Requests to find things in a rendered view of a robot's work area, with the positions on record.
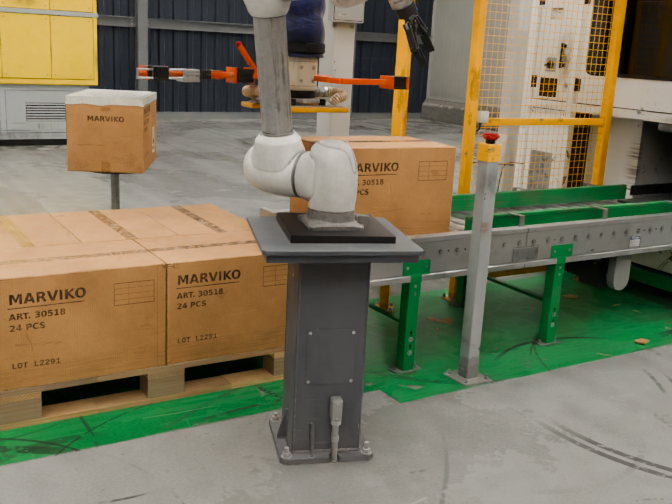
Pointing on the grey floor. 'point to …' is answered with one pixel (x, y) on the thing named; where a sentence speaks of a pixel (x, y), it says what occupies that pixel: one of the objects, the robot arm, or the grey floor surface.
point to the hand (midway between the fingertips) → (426, 56)
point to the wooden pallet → (152, 377)
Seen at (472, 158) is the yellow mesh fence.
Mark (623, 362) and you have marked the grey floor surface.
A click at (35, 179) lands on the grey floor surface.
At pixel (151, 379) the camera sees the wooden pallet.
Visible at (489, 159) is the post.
